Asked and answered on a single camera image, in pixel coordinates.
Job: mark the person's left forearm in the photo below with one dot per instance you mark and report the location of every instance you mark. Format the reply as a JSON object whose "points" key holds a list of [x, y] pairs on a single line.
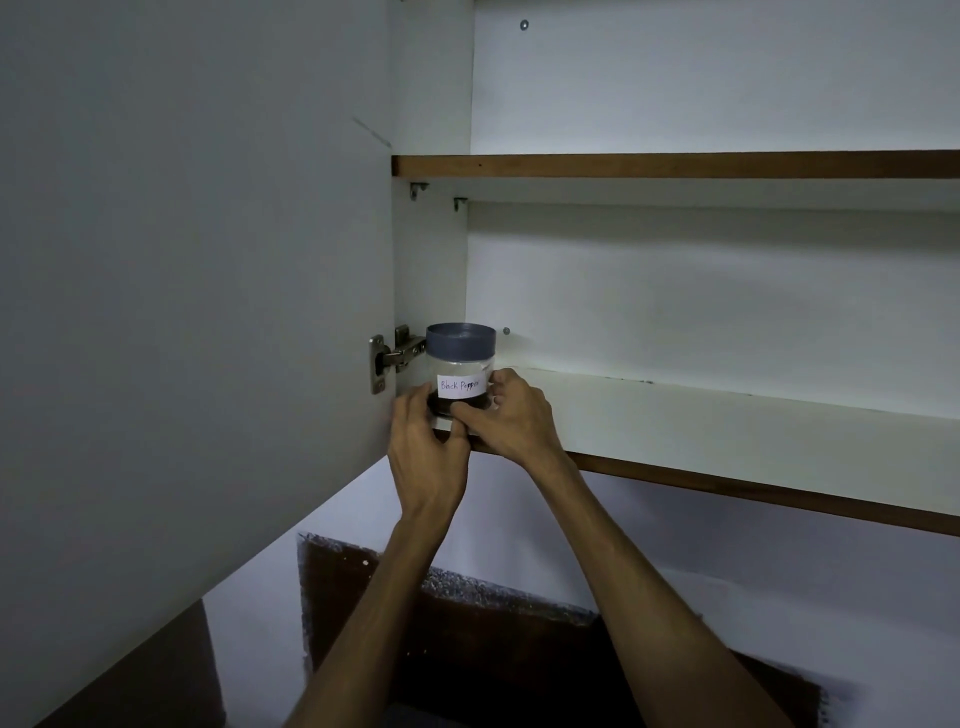
{"points": [[360, 630]]}

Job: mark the person's left thumb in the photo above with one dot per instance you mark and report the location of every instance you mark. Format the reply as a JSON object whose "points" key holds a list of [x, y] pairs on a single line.
{"points": [[454, 441]]}

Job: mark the white wall cabinet body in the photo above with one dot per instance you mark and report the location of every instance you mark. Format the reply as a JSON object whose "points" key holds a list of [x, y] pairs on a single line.
{"points": [[712, 285]]}

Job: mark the person's right forearm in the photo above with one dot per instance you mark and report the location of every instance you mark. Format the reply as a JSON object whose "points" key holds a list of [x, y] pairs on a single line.
{"points": [[645, 600]]}

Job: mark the dark brown backsplash panel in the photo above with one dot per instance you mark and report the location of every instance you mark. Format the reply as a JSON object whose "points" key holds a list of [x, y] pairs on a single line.
{"points": [[510, 660]]}

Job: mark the metal cabinet hinge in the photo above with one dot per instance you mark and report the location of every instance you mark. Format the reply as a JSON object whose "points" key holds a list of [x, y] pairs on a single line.
{"points": [[390, 356]]}

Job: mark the white cabinet door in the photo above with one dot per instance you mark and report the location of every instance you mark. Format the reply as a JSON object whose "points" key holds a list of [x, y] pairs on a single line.
{"points": [[187, 300]]}

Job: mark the white shelf with brown edge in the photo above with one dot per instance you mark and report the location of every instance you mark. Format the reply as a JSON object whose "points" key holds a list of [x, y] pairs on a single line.
{"points": [[675, 165]]}

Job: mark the glass spice jar grey lid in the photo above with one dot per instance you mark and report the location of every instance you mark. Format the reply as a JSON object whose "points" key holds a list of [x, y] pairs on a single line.
{"points": [[460, 352]]}

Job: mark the person's left hand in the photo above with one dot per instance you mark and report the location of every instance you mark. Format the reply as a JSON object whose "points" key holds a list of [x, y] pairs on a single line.
{"points": [[424, 472]]}

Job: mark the white cabinet bottom board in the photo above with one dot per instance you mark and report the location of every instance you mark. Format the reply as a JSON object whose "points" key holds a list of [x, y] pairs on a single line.
{"points": [[712, 435]]}

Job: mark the person's right thumb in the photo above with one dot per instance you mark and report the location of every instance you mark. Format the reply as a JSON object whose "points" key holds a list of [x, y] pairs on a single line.
{"points": [[469, 422]]}

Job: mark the person's right hand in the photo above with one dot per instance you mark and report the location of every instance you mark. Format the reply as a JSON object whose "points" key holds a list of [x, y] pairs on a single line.
{"points": [[521, 424]]}

